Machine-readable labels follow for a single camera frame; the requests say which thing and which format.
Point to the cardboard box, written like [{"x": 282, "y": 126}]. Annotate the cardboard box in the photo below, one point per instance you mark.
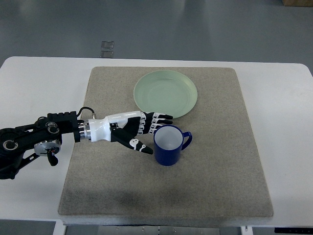
[{"x": 298, "y": 3}]

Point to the blue mug white inside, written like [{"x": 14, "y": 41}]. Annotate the blue mug white inside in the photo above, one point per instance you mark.
[{"x": 169, "y": 141}]

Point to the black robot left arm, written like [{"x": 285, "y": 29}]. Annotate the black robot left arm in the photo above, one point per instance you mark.
[{"x": 21, "y": 145}]

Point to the grey felt mat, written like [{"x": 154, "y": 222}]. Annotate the grey felt mat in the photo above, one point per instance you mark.
[{"x": 218, "y": 177}]

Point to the light green plate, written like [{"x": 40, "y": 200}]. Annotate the light green plate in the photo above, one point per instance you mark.
[{"x": 167, "y": 92}]

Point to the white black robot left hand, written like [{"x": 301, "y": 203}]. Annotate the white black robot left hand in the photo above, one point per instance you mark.
[{"x": 125, "y": 127}]

